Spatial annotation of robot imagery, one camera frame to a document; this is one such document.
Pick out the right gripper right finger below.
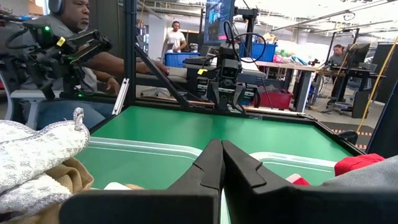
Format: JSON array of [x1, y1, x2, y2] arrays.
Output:
[[222, 139, 287, 191]]

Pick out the tan towel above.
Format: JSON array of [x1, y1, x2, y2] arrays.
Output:
[[6, 157, 95, 224]]

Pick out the colourful cloth pile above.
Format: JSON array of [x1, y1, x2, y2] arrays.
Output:
[[273, 48, 308, 66]]

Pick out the black computer monitor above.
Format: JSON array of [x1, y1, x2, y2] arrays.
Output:
[[203, 0, 236, 46]]

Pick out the blue plastic crate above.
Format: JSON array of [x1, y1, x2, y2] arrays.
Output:
[[238, 42, 277, 62], [164, 52, 201, 68]]

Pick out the grey desk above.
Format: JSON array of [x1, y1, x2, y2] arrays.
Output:
[[135, 63, 271, 94]]

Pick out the yellow cable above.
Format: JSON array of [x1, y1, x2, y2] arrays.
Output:
[[356, 35, 398, 133]]

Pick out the person's hand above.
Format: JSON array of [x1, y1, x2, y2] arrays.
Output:
[[136, 60, 170, 76], [104, 76, 121, 96]]

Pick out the clear plastic bin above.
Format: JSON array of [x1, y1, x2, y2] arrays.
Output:
[[71, 136, 205, 190], [248, 151, 338, 187]]

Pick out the black table frame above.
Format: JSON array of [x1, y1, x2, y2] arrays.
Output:
[[88, 0, 398, 159]]

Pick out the white chair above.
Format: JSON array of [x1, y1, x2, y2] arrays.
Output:
[[0, 70, 43, 130]]

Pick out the silver aluminium bar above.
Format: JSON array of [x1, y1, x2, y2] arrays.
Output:
[[111, 77, 130, 116]]

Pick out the black left camera cable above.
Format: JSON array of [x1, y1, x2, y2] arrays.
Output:
[[223, 20, 267, 65]]

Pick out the light grey waffle towel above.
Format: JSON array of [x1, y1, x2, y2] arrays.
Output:
[[0, 107, 91, 215]]

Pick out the black frame bracket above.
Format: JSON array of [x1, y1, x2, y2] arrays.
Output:
[[338, 129, 359, 146]]

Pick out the red plastic crate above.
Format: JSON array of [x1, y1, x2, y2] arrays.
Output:
[[253, 90, 294, 110]]

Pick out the light wooden work table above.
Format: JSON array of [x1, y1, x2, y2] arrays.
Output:
[[242, 60, 318, 113]]

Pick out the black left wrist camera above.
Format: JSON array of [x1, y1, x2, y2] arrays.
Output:
[[220, 58, 243, 82]]

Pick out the black background rig frame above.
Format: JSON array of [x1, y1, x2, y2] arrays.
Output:
[[326, 27, 360, 63]]

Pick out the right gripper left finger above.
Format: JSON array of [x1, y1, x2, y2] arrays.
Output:
[[167, 139, 225, 191]]

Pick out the dark floor mat orange stripes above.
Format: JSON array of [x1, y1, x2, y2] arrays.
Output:
[[323, 121, 374, 150]]

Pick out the black monitor stand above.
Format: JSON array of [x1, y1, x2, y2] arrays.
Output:
[[233, 7, 259, 57]]

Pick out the person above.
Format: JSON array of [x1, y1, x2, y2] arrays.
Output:
[[18, 0, 170, 130], [328, 44, 351, 68], [164, 21, 188, 54]]

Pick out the plain grey towel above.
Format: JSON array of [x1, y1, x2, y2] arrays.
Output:
[[322, 154, 398, 189]]

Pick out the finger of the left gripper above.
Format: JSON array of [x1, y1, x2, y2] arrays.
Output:
[[207, 81, 220, 110], [234, 83, 247, 110]]

